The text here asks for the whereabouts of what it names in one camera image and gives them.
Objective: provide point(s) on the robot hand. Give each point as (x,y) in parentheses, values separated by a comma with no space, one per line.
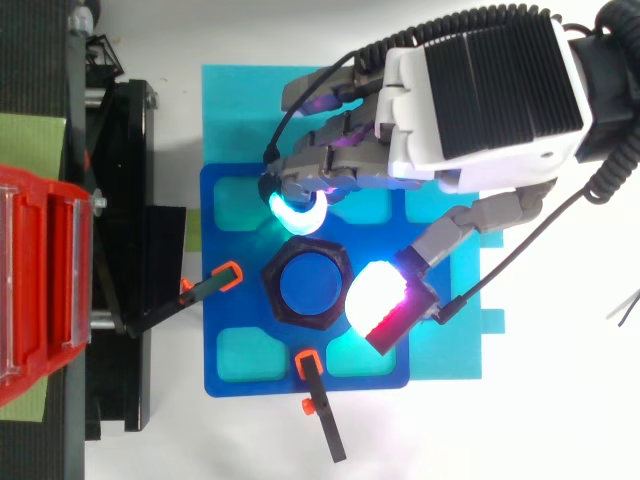
(500,95)

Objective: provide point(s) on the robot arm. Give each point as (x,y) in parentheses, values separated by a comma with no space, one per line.
(607,90)

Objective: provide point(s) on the large black nut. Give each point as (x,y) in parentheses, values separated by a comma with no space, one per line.
(272,295)

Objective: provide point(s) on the turquoise plate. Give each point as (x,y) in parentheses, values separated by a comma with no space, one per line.
(230,110)

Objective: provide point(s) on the blue plate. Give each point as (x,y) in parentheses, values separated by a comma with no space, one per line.
(240,295)

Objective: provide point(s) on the black-and-orange clip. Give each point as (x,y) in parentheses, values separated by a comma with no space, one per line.
(200,290)
(322,410)

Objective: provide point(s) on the black stand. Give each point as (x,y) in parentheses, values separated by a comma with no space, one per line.
(122,200)

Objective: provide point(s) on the red bin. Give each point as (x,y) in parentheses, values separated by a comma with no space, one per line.
(45,280)

